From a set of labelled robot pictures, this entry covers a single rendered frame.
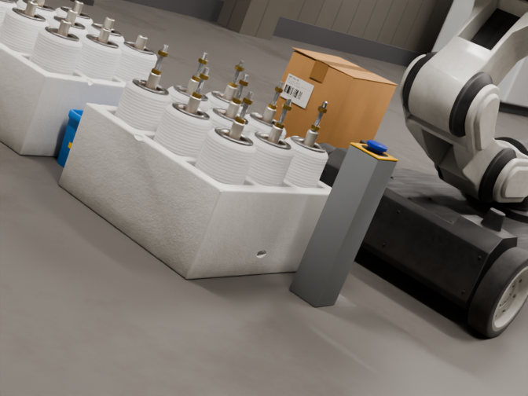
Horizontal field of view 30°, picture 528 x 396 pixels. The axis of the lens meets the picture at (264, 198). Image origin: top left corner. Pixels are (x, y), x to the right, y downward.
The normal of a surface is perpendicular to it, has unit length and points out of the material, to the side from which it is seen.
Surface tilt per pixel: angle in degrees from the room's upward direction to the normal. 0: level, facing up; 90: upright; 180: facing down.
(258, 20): 90
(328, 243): 90
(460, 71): 42
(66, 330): 0
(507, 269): 49
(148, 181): 90
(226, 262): 90
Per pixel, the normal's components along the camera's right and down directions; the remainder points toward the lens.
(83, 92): 0.72, 0.44
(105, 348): 0.36, -0.90
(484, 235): -0.16, -0.62
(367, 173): -0.61, -0.02
